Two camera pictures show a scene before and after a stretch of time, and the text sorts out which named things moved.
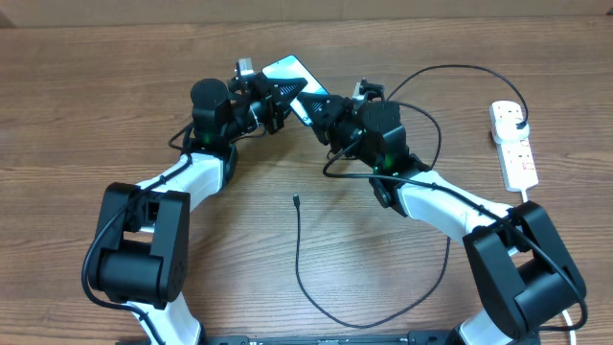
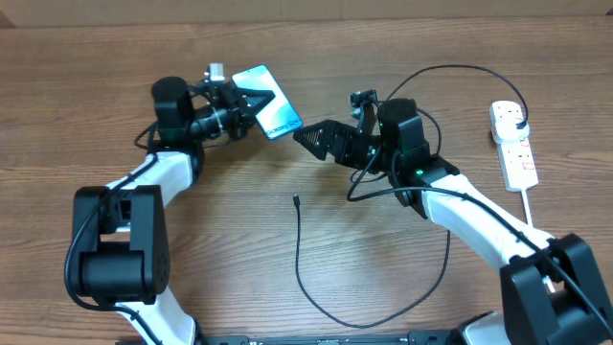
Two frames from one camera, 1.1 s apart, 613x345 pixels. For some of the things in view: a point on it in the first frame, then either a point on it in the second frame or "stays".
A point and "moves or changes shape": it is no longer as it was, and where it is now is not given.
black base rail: x=413 y=338 stays
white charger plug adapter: x=510 y=129 stays
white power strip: x=516 y=161 stays
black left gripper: x=269 y=90 -> x=241 y=115
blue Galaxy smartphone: x=290 y=67 moves or changes shape
